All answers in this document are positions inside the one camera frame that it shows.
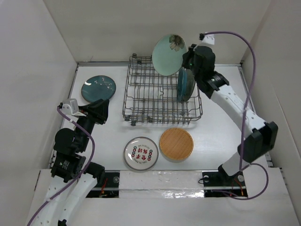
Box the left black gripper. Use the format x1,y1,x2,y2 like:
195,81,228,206
74,98,109,151

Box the cream plate tree drawing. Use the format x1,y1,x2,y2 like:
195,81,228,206
183,69,196,101

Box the teal scalloped plate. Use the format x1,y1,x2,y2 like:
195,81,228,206
177,67,187,102

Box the light green flower plate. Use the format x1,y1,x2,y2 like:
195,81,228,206
152,34,187,76

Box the white plate red characters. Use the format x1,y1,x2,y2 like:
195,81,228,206
123,137,159,171

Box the round woven bamboo tray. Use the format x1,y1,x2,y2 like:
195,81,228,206
159,128,194,161

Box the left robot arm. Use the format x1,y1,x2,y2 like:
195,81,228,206
27,98,109,226

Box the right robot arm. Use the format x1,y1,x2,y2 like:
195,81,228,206
182,44,278,185

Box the dark teal blossom plate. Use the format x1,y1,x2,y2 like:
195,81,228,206
81,75,117,103

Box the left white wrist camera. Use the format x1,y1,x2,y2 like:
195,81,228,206
58,98,79,116

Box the grey wire dish rack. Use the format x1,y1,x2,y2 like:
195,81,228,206
122,53,203,126

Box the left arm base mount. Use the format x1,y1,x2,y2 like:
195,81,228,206
86,171,120,198

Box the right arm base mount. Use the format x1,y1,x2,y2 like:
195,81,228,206
198,171,248,197

